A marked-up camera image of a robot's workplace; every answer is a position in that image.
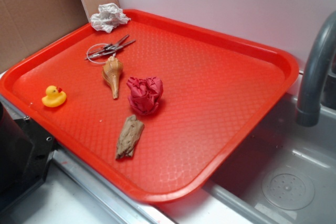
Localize metal tweezers bundle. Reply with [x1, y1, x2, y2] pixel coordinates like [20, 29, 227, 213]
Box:
[85, 35, 136, 61]

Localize red plastic tray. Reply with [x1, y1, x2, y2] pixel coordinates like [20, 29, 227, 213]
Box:
[1, 9, 299, 203]

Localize tan conch seashell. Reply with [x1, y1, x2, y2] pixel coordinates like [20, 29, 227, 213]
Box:
[102, 56, 123, 99]

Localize grey curved faucet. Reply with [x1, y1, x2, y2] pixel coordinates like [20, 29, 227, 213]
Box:
[296, 12, 335, 127]

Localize yellow rubber duck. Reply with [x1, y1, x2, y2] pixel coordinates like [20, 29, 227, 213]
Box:
[41, 86, 67, 108]

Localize brown driftwood piece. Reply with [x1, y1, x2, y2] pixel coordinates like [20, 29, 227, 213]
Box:
[115, 115, 144, 159]

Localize crumpled red paper ball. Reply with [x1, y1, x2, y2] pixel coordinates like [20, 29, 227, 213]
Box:
[127, 77, 163, 115]

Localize clear wire ring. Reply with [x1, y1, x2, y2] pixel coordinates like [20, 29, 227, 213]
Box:
[86, 42, 118, 64]

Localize grey plastic sink basin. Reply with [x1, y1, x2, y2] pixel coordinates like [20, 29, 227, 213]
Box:
[160, 95, 335, 223]

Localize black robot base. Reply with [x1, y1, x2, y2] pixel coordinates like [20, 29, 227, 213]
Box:
[1, 104, 55, 209]

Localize crumpled white paper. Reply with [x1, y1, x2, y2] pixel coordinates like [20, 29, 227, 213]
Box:
[90, 3, 131, 33]

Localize brown cardboard panel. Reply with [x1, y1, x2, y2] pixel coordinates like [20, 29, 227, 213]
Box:
[0, 0, 121, 74]

